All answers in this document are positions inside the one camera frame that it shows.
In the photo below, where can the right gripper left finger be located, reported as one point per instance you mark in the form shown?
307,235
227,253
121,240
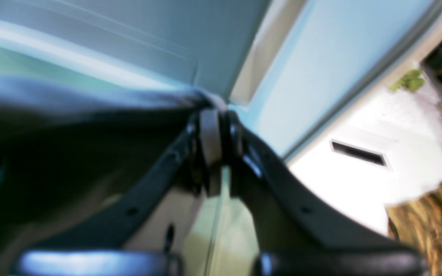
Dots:
142,233

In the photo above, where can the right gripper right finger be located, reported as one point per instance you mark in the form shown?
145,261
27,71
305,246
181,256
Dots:
299,234

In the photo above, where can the grey t-shirt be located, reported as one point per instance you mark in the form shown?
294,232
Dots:
66,153

